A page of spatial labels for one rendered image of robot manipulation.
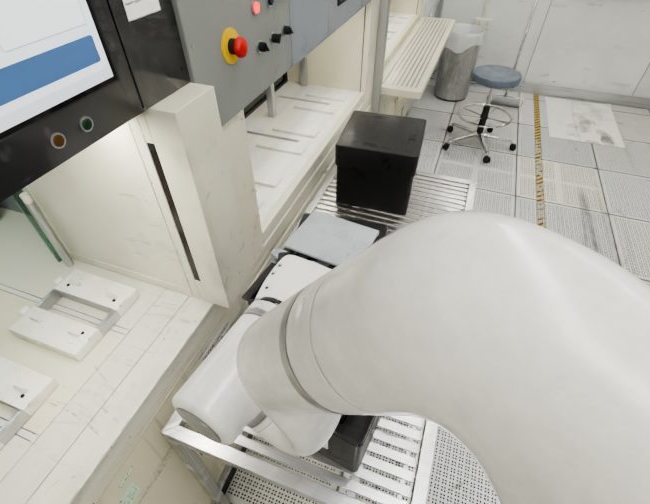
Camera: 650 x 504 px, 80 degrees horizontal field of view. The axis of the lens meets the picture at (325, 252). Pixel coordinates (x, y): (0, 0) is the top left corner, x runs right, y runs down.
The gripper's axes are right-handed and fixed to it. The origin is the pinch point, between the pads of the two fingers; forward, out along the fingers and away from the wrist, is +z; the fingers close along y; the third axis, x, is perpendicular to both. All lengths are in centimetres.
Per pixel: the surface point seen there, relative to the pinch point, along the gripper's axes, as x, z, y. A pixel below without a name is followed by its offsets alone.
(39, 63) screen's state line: 27.3, -12.6, -33.2
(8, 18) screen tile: 32.3, -13.6, -33.0
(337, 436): -33.7, -14.0, 8.6
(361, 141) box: -23, 75, -27
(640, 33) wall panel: -62, 433, 88
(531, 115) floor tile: -125, 369, 25
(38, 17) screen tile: 31.6, -10.1, -33.5
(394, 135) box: -24, 84, -18
